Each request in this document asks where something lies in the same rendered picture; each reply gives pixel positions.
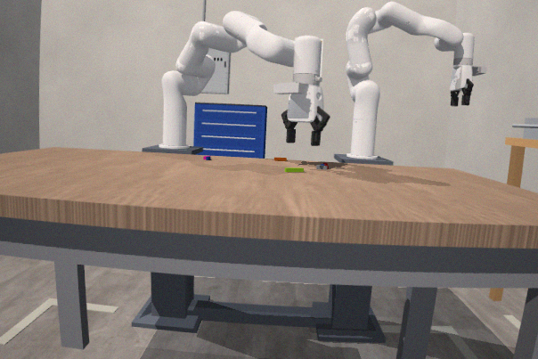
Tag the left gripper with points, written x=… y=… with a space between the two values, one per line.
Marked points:
x=461 y=80

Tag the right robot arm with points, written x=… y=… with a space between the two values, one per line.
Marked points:
x=304 y=55

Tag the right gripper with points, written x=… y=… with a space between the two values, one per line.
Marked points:
x=300 y=109

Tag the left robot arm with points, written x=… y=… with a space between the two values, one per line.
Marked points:
x=366 y=94

